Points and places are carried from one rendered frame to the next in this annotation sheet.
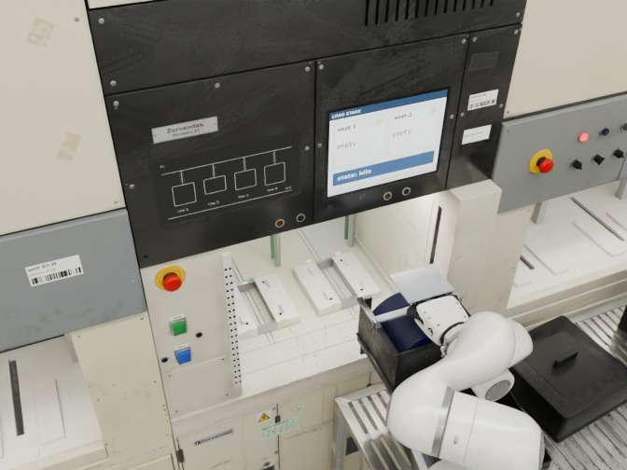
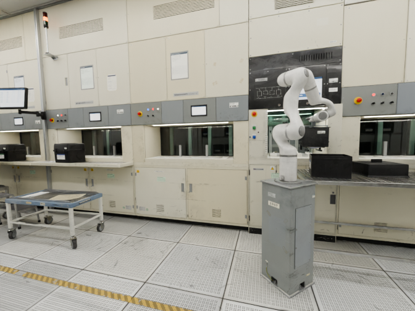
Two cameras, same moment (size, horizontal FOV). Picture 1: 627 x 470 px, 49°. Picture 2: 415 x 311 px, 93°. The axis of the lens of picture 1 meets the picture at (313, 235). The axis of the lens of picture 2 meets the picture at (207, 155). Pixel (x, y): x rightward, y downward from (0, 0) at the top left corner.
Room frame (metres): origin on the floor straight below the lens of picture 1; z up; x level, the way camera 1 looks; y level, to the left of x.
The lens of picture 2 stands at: (-0.91, -0.67, 1.07)
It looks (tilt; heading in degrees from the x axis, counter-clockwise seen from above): 4 degrees down; 40
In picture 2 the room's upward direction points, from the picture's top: 1 degrees counter-clockwise
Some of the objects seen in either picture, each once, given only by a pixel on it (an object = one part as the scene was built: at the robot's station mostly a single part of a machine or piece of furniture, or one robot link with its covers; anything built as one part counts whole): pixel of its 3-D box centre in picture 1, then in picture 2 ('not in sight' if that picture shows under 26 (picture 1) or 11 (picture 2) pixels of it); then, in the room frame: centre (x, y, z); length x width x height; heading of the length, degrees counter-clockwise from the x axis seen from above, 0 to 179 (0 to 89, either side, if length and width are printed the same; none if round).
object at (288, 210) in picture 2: not in sight; (286, 231); (0.56, -0.22, 0.38); 0.28 x 0.28 x 0.76; 69
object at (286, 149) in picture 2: not in sight; (284, 139); (0.57, -0.19, 1.07); 0.19 x 0.12 x 0.24; 70
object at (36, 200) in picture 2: not in sight; (58, 213); (-0.30, 2.10, 0.24); 0.97 x 0.52 x 0.48; 116
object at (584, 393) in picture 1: (561, 370); (376, 166); (1.29, -0.72, 0.83); 0.29 x 0.29 x 0.13; 31
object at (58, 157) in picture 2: not in sight; (70, 152); (-0.03, 2.52, 0.93); 0.30 x 0.28 x 0.26; 111
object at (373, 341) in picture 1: (414, 330); (313, 134); (1.17, -0.26, 1.11); 0.24 x 0.20 x 0.32; 113
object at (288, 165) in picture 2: not in sight; (288, 168); (0.56, -0.22, 0.85); 0.19 x 0.19 x 0.18
